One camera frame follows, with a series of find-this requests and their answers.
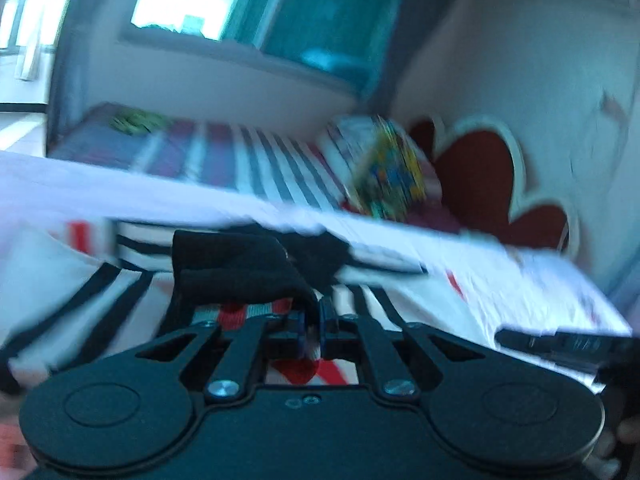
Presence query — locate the green cloth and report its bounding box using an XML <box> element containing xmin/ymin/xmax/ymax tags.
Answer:
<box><xmin>109</xmin><ymin>110</ymin><xmax>168</xmax><ymax>137</ymax></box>

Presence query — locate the purple white striped bed sheet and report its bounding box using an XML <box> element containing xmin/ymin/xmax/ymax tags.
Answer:
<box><xmin>50</xmin><ymin>103</ymin><xmax>351</xmax><ymax>211</ymax></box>

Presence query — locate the colourful printed pillow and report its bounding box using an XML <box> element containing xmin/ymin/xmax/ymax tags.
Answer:
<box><xmin>345</xmin><ymin>116</ymin><xmax>429</xmax><ymax>221</ymax></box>

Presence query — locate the person's right hand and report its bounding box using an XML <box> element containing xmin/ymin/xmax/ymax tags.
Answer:
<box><xmin>596</xmin><ymin>390</ymin><xmax>640</xmax><ymax>478</ymax></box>

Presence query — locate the window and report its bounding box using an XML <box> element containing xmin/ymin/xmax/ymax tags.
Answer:
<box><xmin>120</xmin><ymin>0</ymin><xmax>401</xmax><ymax>97</ymax></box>

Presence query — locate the red heart-shaped headboard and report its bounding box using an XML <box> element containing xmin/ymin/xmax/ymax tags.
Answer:
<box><xmin>407</xmin><ymin>115</ymin><xmax>581</xmax><ymax>253</ymax></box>

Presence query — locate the grey curtain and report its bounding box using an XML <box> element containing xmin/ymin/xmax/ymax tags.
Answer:
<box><xmin>367</xmin><ymin>0</ymin><xmax>473</xmax><ymax>111</ymax></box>

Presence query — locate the red black white striped sweater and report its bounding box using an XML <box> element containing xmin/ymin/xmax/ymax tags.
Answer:
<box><xmin>0</xmin><ymin>219</ymin><xmax>471</xmax><ymax>397</ymax></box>

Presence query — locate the maroon cloth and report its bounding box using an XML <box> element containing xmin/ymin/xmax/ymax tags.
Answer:
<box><xmin>400</xmin><ymin>195</ymin><xmax>466</xmax><ymax>233</ymax></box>

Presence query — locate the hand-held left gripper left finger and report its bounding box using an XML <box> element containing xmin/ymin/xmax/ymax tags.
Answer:
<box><xmin>134</xmin><ymin>310</ymin><xmax>307</xmax><ymax>400</ymax></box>

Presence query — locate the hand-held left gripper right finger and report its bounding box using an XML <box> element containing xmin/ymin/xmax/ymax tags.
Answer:
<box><xmin>319</xmin><ymin>297</ymin><xmax>497</xmax><ymax>402</ymax></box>

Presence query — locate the grey white striped pillow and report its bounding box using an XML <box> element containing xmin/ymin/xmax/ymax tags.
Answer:
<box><xmin>320</xmin><ymin>116</ymin><xmax>386</xmax><ymax>171</ymax></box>

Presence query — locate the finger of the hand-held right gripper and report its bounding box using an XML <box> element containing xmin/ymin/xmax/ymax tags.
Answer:
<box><xmin>495</xmin><ymin>329</ymin><xmax>562</xmax><ymax>362</ymax></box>

